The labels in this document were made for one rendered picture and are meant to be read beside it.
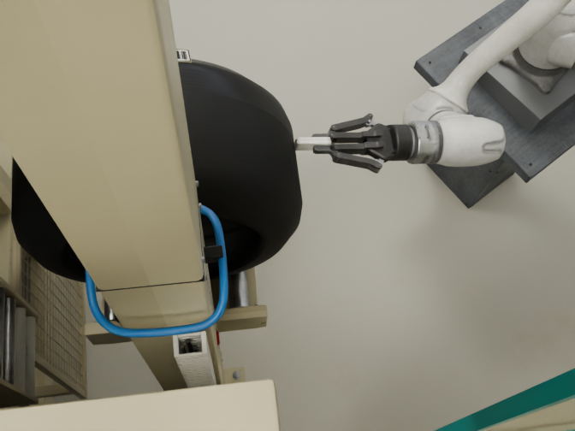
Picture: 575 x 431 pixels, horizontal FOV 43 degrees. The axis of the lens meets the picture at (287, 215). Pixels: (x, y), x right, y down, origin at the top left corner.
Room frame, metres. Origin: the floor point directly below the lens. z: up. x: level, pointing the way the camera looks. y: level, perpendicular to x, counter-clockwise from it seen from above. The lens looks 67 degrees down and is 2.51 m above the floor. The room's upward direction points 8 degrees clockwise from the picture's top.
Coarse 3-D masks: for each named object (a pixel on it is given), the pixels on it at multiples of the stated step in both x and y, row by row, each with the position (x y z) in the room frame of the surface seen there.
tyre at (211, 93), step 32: (192, 64) 0.71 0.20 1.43; (192, 96) 0.64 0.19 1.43; (224, 96) 0.67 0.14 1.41; (256, 96) 0.71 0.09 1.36; (192, 128) 0.58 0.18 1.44; (224, 128) 0.60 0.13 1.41; (256, 128) 0.63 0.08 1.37; (288, 128) 0.70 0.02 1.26; (224, 160) 0.54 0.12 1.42; (256, 160) 0.57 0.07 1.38; (288, 160) 0.62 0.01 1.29; (32, 192) 0.46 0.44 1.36; (224, 192) 0.49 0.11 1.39; (256, 192) 0.52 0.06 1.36; (288, 192) 0.55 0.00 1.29; (32, 224) 0.42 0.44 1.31; (224, 224) 0.61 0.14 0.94; (256, 224) 0.49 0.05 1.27; (288, 224) 0.52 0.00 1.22; (32, 256) 0.40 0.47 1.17; (64, 256) 0.41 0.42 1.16; (256, 256) 0.49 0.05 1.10
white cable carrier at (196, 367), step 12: (180, 336) 0.23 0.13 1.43; (192, 336) 0.24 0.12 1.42; (204, 336) 0.24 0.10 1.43; (180, 348) 0.22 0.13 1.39; (192, 348) 0.23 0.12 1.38; (204, 348) 0.22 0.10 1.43; (180, 360) 0.20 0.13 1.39; (192, 360) 0.21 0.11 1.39; (204, 360) 0.21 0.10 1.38; (192, 372) 0.21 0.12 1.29; (204, 372) 0.21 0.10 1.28; (192, 384) 0.20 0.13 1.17; (204, 384) 0.21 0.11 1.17
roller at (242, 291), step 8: (240, 272) 0.51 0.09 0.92; (232, 280) 0.49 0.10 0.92; (240, 280) 0.49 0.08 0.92; (232, 288) 0.47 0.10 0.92; (240, 288) 0.47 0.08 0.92; (232, 296) 0.45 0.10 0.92; (240, 296) 0.45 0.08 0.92; (232, 304) 0.43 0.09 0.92; (240, 304) 0.43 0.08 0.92; (248, 304) 0.44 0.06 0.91
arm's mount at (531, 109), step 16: (496, 64) 1.32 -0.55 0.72; (480, 80) 1.30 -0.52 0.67; (496, 80) 1.27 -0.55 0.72; (512, 80) 1.27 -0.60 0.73; (560, 80) 1.29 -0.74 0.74; (496, 96) 1.25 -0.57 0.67; (512, 96) 1.22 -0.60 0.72; (528, 96) 1.22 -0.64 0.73; (544, 96) 1.23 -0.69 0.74; (560, 96) 1.23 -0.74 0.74; (512, 112) 1.20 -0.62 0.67; (528, 112) 1.18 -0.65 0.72; (544, 112) 1.17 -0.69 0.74; (528, 128) 1.16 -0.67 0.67
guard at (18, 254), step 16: (16, 240) 0.48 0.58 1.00; (16, 256) 0.45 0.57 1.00; (16, 272) 0.41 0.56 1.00; (16, 288) 0.38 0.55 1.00; (80, 288) 0.57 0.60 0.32; (80, 304) 0.52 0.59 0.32; (80, 320) 0.48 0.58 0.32; (64, 336) 0.38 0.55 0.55; (80, 336) 0.43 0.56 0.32; (64, 352) 0.33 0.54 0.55; (80, 352) 0.38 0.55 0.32; (48, 368) 0.26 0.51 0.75; (64, 368) 0.29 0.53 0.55; (80, 368) 0.33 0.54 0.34; (64, 384) 0.25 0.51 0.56; (80, 384) 0.28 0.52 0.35
